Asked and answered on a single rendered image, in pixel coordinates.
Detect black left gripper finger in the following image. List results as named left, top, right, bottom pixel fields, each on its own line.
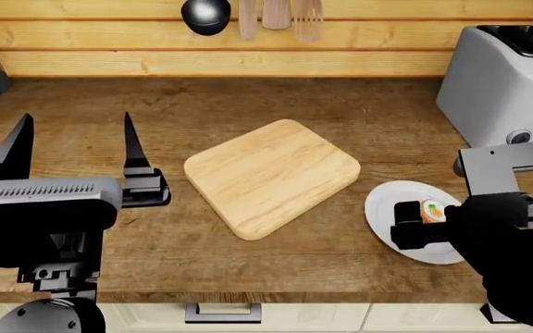
left=121, top=111, right=173, bottom=209
left=0, top=112, right=35, bottom=191

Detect sushi roll piece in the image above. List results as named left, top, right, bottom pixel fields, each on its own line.
left=419, top=198, right=448, bottom=225

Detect white round plate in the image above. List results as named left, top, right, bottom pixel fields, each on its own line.
left=364, top=179, right=470, bottom=266

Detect light wooden cutting board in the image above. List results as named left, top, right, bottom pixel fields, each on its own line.
left=182, top=118, right=363, bottom=241

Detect cream drawer front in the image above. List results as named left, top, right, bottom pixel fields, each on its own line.
left=361, top=302, right=533, bottom=333
left=102, top=302, right=372, bottom=333

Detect silver toaster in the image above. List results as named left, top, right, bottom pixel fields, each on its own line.
left=435, top=24, right=533, bottom=173

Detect black ladle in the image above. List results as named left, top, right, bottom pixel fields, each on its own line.
left=180, top=0, right=232, bottom=37

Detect narrow wooden spatula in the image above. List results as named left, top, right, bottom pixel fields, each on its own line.
left=237, top=0, right=260, bottom=42

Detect wide wooden spatula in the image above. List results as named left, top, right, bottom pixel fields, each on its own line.
left=261, top=0, right=292, bottom=31

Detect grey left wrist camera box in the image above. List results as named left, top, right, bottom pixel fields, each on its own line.
left=0, top=175, right=125, bottom=212

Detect grey right wrist camera bracket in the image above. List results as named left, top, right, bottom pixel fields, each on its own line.
left=452, top=139, right=533, bottom=200

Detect grey drawer handle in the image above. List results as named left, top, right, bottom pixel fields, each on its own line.
left=478, top=302, right=523, bottom=326
left=183, top=302, right=264, bottom=325

